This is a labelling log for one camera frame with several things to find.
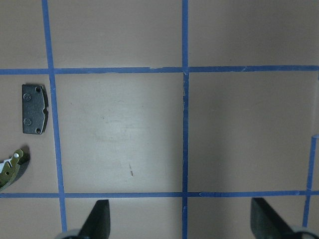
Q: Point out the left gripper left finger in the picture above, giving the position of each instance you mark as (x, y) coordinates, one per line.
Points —
(98, 223)

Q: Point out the black brake pad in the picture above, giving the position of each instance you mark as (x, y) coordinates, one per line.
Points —
(34, 108)

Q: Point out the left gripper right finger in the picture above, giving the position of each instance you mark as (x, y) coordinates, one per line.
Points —
(265, 222)

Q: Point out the green brake shoe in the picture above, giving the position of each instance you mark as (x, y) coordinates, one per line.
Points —
(13, 168)

